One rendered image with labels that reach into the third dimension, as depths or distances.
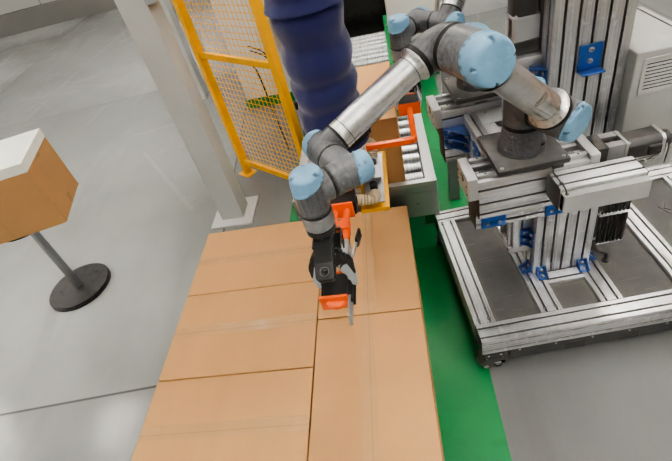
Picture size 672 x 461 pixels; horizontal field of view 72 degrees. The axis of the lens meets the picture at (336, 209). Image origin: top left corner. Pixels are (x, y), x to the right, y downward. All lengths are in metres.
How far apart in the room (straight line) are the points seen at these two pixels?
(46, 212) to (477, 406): 2.36
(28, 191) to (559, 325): 2.61
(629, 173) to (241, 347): 1.45
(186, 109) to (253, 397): 1.77
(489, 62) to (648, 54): 0.79
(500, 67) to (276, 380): 1.23
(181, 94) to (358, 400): 1.97
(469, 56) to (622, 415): 1.61
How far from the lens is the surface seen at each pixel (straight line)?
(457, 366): 2.28
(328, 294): 1.19
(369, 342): 1.73
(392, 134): 2.11
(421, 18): 1.79
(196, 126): 2.96
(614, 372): 2.35
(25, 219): 2.98
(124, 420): 2.68
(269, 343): 1.83
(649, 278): 2.42
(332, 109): 1.45
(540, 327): 2.15
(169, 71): 2.84
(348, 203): 1.42
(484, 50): 1.08
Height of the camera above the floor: 1.96
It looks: 39 degrees down
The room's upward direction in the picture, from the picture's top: 16 degrees counter-clockwise
